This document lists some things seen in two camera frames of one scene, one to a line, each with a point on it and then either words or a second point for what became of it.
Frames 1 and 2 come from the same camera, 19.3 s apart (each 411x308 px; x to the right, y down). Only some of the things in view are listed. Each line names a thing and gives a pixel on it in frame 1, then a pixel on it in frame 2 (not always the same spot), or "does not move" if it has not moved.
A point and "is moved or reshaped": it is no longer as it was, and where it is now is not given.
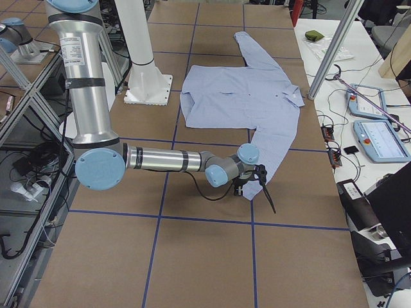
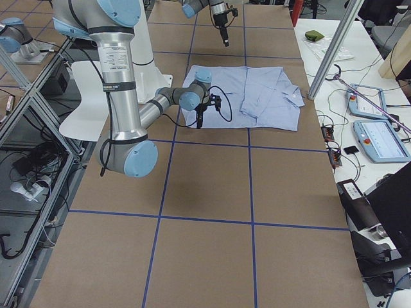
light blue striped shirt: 257,96 is moved or reshaped
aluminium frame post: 352,10 does not move
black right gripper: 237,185 → 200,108
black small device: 351,149 does not move
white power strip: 29,194 does not move
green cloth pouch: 313,35 does not move
